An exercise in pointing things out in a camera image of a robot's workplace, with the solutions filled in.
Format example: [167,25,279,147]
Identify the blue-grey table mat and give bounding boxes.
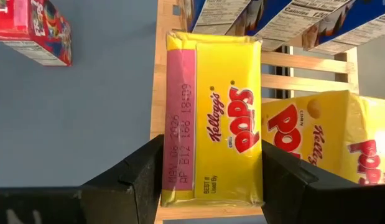
[0,0,385,224]

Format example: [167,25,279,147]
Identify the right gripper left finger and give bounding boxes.
[80,134,165,224]

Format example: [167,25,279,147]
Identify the red Froot Loops cereal box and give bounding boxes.
[0,0,72,67]

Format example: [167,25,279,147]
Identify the blue Frosted Flakes cereal box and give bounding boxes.
[179,0,253,35]
[225,0,351,52]
[302,0,385,56]

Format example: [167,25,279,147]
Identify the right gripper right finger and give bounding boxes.
[262,139,361,224]

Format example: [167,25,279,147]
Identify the yellow Corn Pops cereal box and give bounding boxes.
[261,90,385,187]
[160,30,264,208]

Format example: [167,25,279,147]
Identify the wooden slatted shelf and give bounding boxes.
[150,0,359,224]

